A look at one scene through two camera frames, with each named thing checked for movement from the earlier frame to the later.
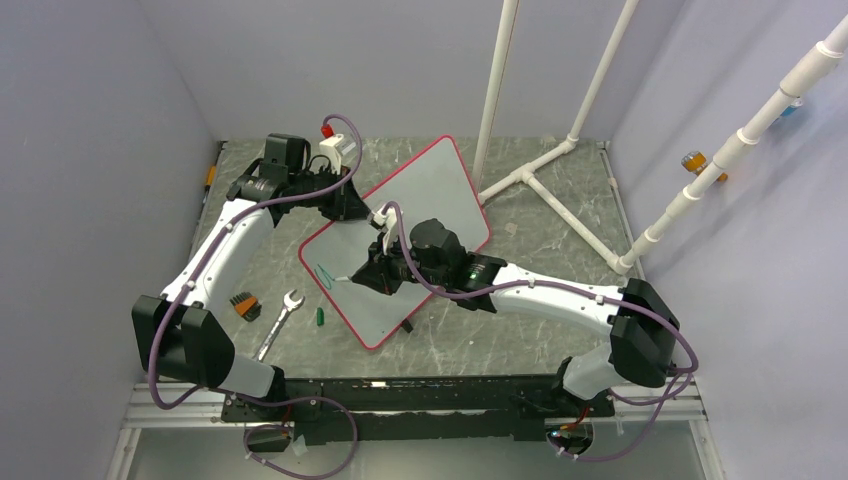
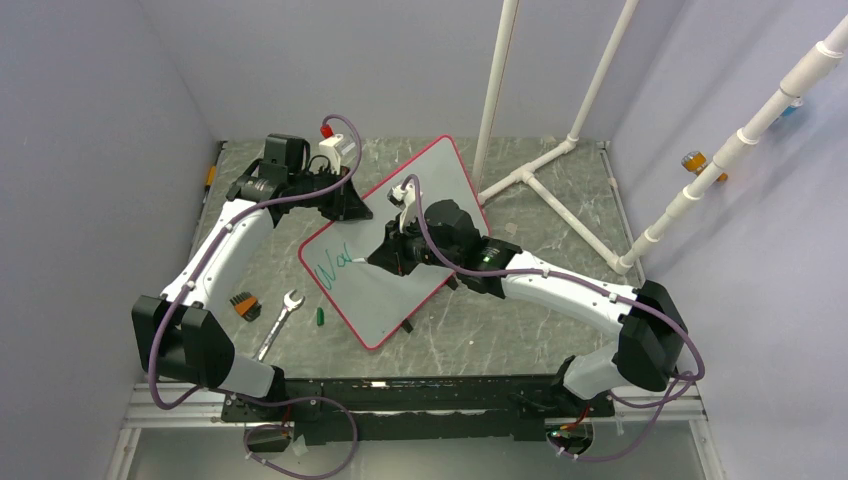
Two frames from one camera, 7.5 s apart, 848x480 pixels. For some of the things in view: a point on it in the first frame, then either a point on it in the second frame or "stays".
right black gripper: [378, 272] to [399, 241]
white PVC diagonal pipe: [813, 71] stays
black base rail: [471, 409] stays
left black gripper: [347, 204] stays
